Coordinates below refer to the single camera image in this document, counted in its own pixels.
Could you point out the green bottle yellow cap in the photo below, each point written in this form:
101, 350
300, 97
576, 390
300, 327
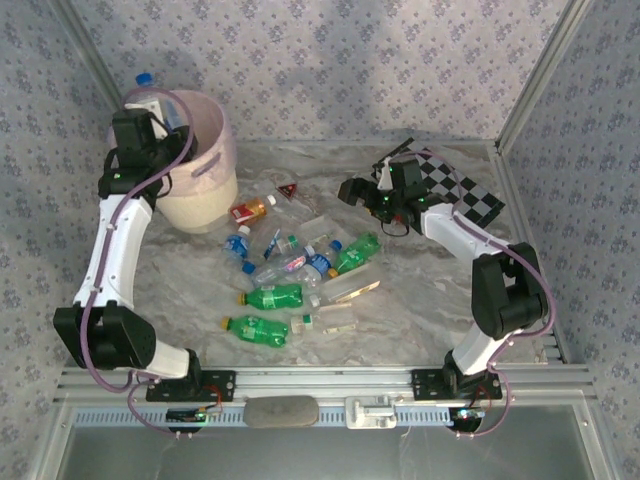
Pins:
275, 296
357, 252
255, 329

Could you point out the large clear bottle blue cap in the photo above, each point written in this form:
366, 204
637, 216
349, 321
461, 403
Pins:
144, 79

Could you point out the clear bottle colourful label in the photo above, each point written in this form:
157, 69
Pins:
292, 263

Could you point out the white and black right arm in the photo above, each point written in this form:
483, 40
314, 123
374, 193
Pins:
505, 300

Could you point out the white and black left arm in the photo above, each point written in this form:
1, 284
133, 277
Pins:
120, 345

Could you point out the cream plastic bin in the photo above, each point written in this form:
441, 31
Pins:
200, 210

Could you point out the pink translucent bin liner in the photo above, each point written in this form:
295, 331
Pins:
215, 130

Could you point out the black and white chessboard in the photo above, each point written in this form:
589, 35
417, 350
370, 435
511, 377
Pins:
465, 192

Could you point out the small clear plastic box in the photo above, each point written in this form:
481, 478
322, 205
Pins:
317, 227

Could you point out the clear box tan edge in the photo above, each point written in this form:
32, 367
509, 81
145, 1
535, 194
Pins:
360, 290

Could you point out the small wooden stick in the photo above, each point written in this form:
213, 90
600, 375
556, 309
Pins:
335, 309
340, 329

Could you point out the amber bottle red label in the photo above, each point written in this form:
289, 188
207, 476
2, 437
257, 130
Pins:
255, 206

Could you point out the blue label bottle white cap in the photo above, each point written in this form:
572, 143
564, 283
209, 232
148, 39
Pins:
235, 245

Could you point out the small clear bottle white cap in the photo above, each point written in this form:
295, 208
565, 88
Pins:
314, 300

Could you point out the clear bottle narrow blue label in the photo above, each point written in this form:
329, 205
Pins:
272, 242

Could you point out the clear bottle green white label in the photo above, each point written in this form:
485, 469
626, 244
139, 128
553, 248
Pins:
302, 322

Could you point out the small circuit board green LED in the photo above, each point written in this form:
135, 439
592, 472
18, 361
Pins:
467, 416
187, 415

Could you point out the grey oval pad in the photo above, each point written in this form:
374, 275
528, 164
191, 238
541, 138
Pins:
280, 412

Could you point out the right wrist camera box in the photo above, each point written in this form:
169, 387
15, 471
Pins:
384, 180

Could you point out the aluminium frame corner post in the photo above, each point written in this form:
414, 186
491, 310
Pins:
545, 75
85, 45

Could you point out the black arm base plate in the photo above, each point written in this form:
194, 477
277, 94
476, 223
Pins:
425, 385
225, 385

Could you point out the aluminium mounting rail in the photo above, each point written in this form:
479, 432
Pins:
325, 382

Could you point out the white plastic bracket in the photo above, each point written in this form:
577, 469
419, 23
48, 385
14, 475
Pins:
370, 412

